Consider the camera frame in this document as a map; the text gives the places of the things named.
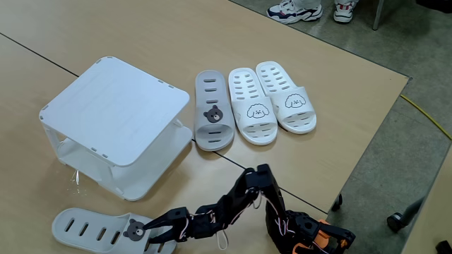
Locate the grey bear slipper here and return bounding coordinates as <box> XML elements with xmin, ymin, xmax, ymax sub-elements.
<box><xmin>194</xmin><ymin>69</ymin><xmax>236</xmax><ymax>152</ymax></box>
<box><xmin>51</xmin><ymin>207</ymin><xmax>177</xmax><ymax>254</ymax></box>

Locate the white poodle slipper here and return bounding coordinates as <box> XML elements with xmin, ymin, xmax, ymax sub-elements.
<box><xmin>227</xmin><ymin>67</ymin><xmax>279</xmax><ymax>147</ymax></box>
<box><xmin>255</xmin><ymin>61</ymin><xmax>318</xmax><ymax>135</ymax></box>

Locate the white two-shelf shoe rack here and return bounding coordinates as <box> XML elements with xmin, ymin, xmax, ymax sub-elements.
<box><xmin>38</xmin><ymin>55</ymin><xmax>194</xmax><ymax>202</ymax></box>

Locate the black table caster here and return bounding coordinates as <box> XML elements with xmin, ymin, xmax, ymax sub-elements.
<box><xmin>331</xmin><ymin>193</ymin><xmax>344</xmax><ymax>212</ymax></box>

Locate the black caster with leg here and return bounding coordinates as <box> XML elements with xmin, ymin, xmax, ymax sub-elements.
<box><xmin>386</xmin><ymin>197</ymin><xmax>425</xmax><ymax>234</ymax></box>

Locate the person's white sneaker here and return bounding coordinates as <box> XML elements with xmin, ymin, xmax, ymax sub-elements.
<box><xmin>266</xmin><ymin>0</ymin><xmax>323</xmax><ymax>25</ymax></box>
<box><xmin>333</xmin><ymin>0</ymin><xmax>359</xmax><ymax>24</ymax></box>

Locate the grey metal chair leg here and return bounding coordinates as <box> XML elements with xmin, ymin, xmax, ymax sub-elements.
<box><xmin>371</xmin><ymin>0</ymin><xmax>386</xmax><ymax>31</ymax></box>

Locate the yellow floor cable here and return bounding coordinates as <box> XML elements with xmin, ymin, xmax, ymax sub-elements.
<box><xmin>400</xmin><ymin>94</ymin><xmax>452</xmax><ymax>141</ymax></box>

